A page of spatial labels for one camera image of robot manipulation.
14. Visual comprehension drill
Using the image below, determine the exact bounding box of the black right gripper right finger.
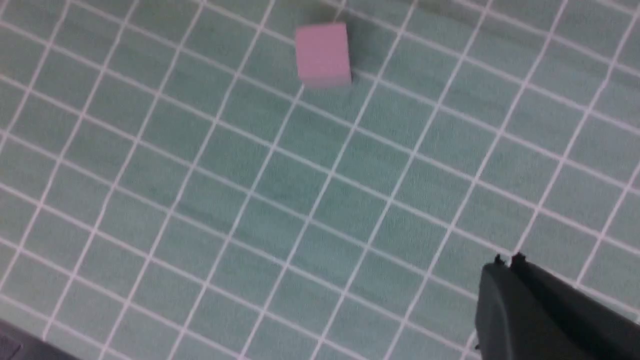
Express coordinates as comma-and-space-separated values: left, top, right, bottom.
510, 253, 639, 360

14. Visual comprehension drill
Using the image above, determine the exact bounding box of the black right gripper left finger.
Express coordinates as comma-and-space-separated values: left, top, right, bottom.
474, 255, 594, 360

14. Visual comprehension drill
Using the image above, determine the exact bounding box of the pink cube block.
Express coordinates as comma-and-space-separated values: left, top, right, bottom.
294, 22, 352, 89

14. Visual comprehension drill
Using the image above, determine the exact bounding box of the green checkered tablecloth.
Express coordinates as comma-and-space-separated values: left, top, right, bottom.
0, 0, 640, 360

